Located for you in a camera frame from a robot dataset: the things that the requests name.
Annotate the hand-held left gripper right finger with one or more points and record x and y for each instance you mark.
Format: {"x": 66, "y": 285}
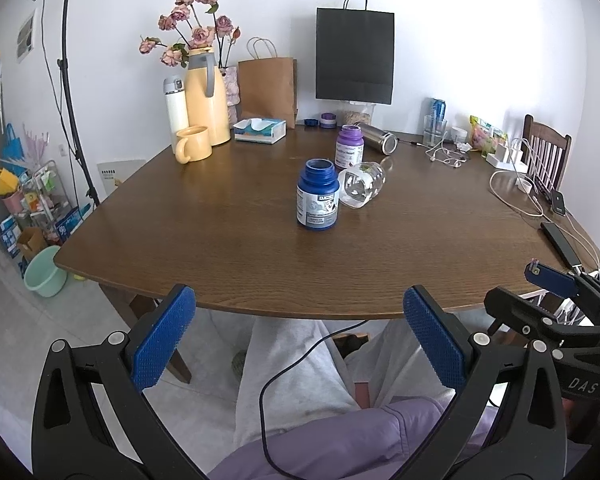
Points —
{"x": 435, "y": 340}

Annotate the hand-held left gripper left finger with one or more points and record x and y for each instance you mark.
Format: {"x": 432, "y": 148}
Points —
{"x": 162, "y": 340}

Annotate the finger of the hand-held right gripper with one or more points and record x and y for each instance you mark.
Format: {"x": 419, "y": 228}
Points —
{"x": 550, "y": 280}
{"x": 520, "y": 315}

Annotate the clear glass cup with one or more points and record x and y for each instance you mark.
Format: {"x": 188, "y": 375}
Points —
{"x": 362, "y": 185}

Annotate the flat black device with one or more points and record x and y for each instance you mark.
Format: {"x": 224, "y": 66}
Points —
{"x": 560, "y": 245}

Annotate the small black device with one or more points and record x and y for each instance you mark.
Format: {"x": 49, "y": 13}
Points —
{"x": 558, "y": 205}

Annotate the white power strip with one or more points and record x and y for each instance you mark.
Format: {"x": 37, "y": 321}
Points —
{"x": 505, "y": 157}

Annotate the wooden chair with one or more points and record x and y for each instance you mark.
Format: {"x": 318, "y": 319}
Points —
{"x": 547, "y": 147}

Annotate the green plastic basin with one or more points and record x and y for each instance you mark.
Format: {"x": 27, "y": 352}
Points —
{"x": 44, "y": 272}

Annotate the person's grey trousers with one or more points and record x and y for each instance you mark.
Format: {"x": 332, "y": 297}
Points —
{"x": 300, "y": 360}

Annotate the person's purple top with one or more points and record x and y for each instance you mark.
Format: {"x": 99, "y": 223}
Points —
{"x": 330, "y": 440}

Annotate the colourful snack packet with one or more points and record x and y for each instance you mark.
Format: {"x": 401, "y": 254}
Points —
{"x": 485, "y": 136}

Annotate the white earphones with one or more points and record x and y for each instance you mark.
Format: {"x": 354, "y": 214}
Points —
{"x": 447, "y": 156}

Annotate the cardboard box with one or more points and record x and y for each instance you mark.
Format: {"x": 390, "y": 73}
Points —
{"x": 29, "y": 242}

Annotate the white board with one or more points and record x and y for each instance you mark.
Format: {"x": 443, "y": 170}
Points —
{"x": 120, "y": 172}

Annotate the blue plastic bottle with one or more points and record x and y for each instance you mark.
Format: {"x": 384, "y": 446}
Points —
{"x": 317, "y": 200}

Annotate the clear drinking glass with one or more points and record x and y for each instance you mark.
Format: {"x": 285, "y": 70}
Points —
{"x": 434, "y": 132}

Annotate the cluttered storage rack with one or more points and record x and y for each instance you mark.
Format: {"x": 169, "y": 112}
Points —
{"x": 37, "y": 200}

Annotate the yellow mug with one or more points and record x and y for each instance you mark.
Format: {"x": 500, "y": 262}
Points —
{"x": 192, "y": 144}

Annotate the blue drink can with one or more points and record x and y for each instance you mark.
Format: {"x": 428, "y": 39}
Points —
{"x": 438, "y": 107}

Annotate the stainless steel tumbler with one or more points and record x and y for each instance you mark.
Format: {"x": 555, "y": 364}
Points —
{"x": 377, "y": 137}

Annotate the purple plastic bottle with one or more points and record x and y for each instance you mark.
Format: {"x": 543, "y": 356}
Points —
{"x": 349, "y": 146}

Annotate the white thermos bottle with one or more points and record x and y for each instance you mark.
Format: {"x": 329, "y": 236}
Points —
{"x": 176, "y": 110}

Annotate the tissue box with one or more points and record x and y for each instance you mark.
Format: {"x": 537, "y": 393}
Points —
{"x": 260, "y": 131}

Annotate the clear plastic container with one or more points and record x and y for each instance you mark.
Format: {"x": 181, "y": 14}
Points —
{"x": 358, "y": 112}

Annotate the yellow thermos jug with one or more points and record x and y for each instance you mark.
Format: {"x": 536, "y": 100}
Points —
{"x": 205, "y": 100}

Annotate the small purple jar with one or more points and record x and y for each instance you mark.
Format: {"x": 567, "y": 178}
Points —
{"x": 327, "y": 120}

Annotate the blue bag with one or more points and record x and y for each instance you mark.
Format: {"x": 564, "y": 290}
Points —
{"x": 11, "y": 146}

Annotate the floral vase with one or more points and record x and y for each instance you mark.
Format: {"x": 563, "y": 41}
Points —
{"x": 231, "y": 87}

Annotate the black light stand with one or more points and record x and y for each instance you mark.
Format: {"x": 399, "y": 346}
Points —
{"x": 69, "y": 90}

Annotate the brown paper bag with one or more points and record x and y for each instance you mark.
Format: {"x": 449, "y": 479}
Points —
{"x": 269, "y": 87}

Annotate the black paper bag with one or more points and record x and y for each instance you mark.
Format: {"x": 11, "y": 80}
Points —
{"x": 355, "y": 50}

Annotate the dried pink flowers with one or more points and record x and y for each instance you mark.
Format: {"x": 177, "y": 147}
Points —
{"x": 195, "y": 20}

